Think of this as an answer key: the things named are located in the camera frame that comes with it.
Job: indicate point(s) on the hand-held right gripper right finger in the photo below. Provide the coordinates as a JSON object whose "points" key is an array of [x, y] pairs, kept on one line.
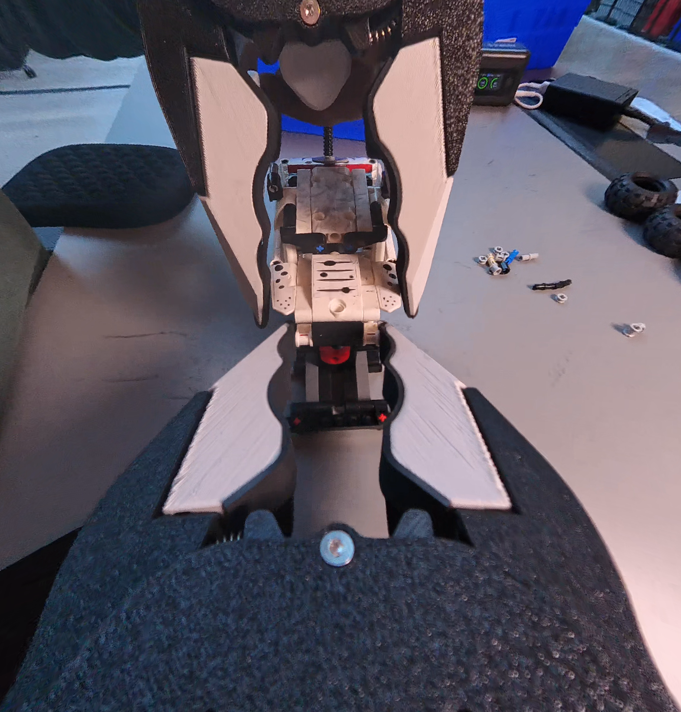
{"points": [[446, 445]]}

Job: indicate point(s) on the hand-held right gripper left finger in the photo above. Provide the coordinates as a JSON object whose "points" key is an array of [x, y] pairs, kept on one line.
{"points": [[229, 445]]}

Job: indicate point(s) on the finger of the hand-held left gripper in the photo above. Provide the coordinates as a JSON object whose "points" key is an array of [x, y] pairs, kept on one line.
{"points": [[232, 156], [416, 156]]}

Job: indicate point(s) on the white lego vehicle model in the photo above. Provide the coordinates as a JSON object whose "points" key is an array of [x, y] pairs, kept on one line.
{"points": [[335, 278]]}

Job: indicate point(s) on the cluster of small lego pieces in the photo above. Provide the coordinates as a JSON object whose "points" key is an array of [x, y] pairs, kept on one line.
{"points": [[504, 259]]}

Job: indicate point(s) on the black lego pin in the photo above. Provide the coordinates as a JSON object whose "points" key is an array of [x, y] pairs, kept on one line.
{"points": [[552, 286]]}

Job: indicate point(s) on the black knobby lego tire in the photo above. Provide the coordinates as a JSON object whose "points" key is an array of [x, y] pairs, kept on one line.
{"points": [[641, 196], [672, 231]]}

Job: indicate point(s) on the black digital timer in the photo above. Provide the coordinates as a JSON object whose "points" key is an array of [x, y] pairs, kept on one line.
{"points": [[502, 76]]}

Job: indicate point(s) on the blue plastic storage bin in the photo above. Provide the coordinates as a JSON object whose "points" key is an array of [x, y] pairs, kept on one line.
{"points": [[535, 28]]}

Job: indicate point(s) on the small white paper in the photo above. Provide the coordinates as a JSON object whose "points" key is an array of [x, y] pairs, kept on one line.
{"points": [[663, 117]]}

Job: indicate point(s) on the person's green sweatshirt torso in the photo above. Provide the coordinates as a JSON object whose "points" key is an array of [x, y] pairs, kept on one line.
{"points": [[7, 312]]}

